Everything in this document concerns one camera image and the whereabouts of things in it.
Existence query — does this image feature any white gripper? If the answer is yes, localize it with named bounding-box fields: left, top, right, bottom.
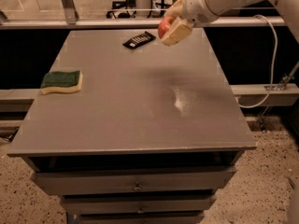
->
left=161, top=0, right=219, bottom=46

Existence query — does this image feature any red apple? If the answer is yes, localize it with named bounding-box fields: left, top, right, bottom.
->
left=158, top=17, right=174, bottom=39

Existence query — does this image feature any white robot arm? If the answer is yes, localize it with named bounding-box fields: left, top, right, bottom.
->
left=158, top=0, right=299, bottom=46

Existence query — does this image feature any black rxbar chocolate wrapper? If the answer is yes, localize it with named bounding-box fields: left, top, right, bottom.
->
left=123, top=31, right=156, bottom=49

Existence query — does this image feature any black office chair base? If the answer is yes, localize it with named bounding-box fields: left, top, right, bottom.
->
left=106, top=0, right=136, bottom=19

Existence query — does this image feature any grey drawer cabinet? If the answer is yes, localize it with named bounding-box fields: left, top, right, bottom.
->
left=8, top=29, right=255, bottom=224

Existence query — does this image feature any green and yellow sponge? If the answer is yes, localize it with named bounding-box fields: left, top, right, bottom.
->
left=40, top=70, right=83, bottom=95

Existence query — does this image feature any metal railing frame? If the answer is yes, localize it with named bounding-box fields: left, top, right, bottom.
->
left=0, top=0, right=299, bottom=30

